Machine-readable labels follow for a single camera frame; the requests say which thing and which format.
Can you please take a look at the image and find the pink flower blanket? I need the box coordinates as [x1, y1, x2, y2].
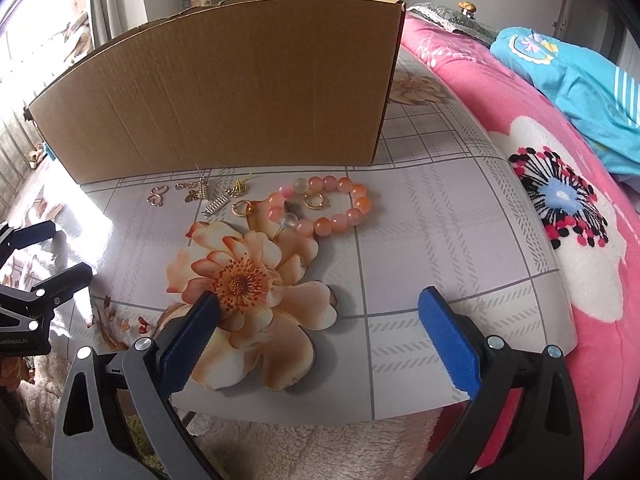
[400, 7, 640, 480]

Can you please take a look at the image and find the gold knot charm yellow cord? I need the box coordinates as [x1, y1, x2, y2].
[226, 174, 253, 198]

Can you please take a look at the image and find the grey curtain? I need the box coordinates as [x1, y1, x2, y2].
[85, 0, 131, 56]

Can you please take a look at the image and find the blue garment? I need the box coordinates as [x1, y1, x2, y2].
[490, 26, 640, 178]

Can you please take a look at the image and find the brown cardboard box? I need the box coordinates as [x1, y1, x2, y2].
[27, 0, 407, 186]

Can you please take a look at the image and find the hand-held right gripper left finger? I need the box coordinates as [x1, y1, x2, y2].
[52, 291, 222, 480]

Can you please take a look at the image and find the green sequin cushion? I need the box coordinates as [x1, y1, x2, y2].
[407, 2, 501, 43]

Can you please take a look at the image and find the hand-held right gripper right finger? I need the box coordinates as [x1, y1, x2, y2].
[414, 286, 585, 480]

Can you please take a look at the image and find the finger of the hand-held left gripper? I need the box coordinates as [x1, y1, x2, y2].
[0, 263, 94, 333]
[0, 220, 57, 266]

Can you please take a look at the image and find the orange bead bracelet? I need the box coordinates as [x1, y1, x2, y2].
[267, 175, 375, 237]

